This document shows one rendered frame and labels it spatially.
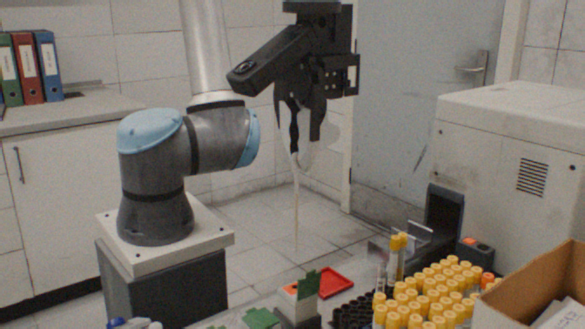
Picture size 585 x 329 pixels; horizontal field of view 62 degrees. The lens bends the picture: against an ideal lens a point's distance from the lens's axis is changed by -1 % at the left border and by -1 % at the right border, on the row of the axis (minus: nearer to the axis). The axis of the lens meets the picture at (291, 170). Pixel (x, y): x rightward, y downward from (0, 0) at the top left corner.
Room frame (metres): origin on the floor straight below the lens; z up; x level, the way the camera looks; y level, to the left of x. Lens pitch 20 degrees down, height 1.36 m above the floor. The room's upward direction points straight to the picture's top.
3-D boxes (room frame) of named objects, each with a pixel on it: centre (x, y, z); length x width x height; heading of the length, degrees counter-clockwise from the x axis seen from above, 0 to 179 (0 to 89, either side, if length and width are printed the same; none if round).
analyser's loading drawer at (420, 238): (0.81, -0.24, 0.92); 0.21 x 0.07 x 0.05; 127
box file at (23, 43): (2.24, 1.23, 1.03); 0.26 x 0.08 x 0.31; 36
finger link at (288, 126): (0.63, -0.02, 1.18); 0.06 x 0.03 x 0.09; 126
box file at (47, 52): (2.29, 1.16, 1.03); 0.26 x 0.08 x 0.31; 36
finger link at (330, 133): (0.60, -0.04, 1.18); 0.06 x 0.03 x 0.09; 126
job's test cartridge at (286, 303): (0.60, -0.01, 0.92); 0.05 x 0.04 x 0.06; 35
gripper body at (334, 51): (0.62, -0.03, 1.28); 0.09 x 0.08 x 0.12; 126
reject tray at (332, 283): (0.72, -0.06, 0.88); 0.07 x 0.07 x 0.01; 37
